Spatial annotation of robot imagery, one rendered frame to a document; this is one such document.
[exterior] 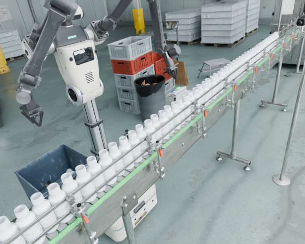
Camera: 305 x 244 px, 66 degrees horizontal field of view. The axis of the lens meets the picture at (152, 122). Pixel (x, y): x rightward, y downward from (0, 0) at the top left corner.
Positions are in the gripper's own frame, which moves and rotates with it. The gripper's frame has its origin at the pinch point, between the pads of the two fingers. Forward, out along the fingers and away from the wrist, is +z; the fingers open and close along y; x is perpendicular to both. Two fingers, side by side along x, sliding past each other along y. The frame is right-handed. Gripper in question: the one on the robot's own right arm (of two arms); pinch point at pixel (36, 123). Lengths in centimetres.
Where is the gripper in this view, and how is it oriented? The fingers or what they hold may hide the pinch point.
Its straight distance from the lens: 130.6
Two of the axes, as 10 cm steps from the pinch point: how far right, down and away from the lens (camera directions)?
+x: 6.4, -4.3, 6.3
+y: 7.6, 2.6, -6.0
